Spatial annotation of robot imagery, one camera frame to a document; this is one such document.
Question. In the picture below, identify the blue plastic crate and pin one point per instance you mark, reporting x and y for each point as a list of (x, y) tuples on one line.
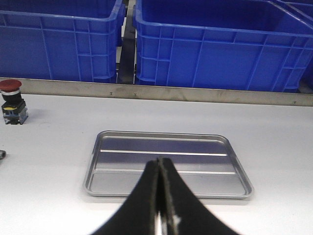
[(303, 9), (66, 40), (252, 45)]

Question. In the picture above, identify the blue plastic crate centre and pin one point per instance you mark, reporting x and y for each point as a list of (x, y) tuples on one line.
[(66, 40)]

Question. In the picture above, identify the silver metal tray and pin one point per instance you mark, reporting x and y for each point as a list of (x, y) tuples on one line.
[(206, 163)]

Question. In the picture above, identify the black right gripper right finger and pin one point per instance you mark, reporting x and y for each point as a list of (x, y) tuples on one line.
[(182, 213)]

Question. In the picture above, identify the grey metal clamp block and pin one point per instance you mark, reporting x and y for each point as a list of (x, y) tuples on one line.
[(2, 154)]

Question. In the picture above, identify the red emergency stop button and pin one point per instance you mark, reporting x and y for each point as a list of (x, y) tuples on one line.
[(14, 109)]

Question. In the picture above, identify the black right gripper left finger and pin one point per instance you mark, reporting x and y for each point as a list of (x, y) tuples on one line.
[(136, 216)]

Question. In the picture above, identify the metal rail strip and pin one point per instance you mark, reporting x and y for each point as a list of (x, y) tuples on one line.
[(123, 91)]

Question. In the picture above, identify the blue plastic crate far right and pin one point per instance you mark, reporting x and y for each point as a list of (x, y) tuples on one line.
[(303, 9)]

